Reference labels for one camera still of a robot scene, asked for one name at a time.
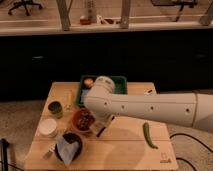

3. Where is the orange fruit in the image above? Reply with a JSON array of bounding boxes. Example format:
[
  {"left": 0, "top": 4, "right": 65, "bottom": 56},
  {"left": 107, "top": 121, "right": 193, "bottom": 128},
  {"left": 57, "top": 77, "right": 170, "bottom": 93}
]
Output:
[{"left": 84, "top": 78, "right": 94, "bottom": 88}]

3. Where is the black cable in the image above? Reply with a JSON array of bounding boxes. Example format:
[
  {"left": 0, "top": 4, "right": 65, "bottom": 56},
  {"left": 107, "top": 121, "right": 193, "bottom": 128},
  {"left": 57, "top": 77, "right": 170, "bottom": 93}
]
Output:
[{"left": 169, "top": 132, "right": 213, "bottom": 171}]

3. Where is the orange bowl with dark items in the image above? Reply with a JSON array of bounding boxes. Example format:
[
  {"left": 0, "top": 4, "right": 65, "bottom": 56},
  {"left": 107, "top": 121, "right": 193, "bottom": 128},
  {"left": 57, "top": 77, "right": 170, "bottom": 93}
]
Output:
[{"left": 71, "top": 108, "right": 95, "bottom": 134}]

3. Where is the green chili pepper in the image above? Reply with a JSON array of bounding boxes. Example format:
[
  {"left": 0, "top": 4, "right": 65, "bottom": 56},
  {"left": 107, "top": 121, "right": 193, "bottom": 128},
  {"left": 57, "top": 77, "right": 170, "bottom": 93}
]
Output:
[{"left": 143, "top": 122, "right": 158, "bottom": 149}]

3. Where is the black stand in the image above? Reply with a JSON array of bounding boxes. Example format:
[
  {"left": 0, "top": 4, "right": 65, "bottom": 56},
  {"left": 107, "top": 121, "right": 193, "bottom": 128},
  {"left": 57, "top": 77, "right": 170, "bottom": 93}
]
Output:
[{"left": 0, "top": 138, "right": 9, "bottom": 171}]

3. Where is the wooden stick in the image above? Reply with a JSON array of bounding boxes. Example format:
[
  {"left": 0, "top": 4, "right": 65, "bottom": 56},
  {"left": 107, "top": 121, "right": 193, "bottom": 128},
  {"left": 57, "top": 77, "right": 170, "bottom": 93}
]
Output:
[{"left": 66, "top": 90, "right": 73, "bottom": 110}]

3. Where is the red bowl on shelf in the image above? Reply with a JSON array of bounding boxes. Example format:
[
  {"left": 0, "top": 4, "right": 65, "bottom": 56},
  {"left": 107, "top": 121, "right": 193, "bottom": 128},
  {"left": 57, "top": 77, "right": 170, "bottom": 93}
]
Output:
[{"left": 79, "top": 18, "right": 92, "bottom": 25}]

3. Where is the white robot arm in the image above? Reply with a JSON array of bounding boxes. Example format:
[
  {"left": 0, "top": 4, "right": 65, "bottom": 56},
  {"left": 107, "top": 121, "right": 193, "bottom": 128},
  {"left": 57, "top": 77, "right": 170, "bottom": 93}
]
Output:
[{"left": 84, "top": 76, "right": 213, "bottom": 133}]

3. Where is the white crumpled cloth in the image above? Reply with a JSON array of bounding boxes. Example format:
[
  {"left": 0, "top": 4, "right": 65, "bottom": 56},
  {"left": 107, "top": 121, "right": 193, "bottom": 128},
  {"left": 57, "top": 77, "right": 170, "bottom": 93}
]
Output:
[{"left": 56, "top": 134, "right": 79, "bottom": 166}]

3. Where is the white paper cup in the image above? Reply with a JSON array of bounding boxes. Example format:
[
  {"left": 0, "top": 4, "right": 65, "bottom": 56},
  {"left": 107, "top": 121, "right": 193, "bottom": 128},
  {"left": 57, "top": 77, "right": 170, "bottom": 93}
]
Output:
[{"left": 39, "top": 118, "right": 57, "bottom": 137}]

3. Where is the grey sponge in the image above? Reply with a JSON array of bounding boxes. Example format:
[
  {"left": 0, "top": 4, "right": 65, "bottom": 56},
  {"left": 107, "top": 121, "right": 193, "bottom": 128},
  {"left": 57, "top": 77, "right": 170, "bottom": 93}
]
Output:
[{"left": 80, "top": 90, "right": 88, "bottom": 103}]

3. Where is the wooden block eraser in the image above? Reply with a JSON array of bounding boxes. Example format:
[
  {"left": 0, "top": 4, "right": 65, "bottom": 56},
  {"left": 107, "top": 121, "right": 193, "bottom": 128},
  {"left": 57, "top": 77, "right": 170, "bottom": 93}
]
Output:
[{"left": 90, "top": 121, "right": 106, "bottom": 137}]

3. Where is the green plastic tray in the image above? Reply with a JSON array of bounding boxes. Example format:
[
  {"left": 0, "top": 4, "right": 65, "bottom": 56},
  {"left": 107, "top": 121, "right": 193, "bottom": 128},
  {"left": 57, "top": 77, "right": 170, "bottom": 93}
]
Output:
[{"left": 76, "top": 75, "right": 128, "bottom": 108}]

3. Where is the green can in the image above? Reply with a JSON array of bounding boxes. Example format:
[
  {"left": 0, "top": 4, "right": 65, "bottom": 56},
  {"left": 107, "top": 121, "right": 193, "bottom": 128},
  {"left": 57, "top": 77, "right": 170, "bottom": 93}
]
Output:
[{"left": 48, "top": 101, "right": 63, "bottom": 118}]

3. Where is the small metal clip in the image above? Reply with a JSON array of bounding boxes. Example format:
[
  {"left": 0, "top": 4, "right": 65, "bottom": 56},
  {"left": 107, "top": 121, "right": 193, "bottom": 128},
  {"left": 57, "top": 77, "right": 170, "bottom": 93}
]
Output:
[{"left": 43, "top": 145, "right": 55, "bottom": 160}]

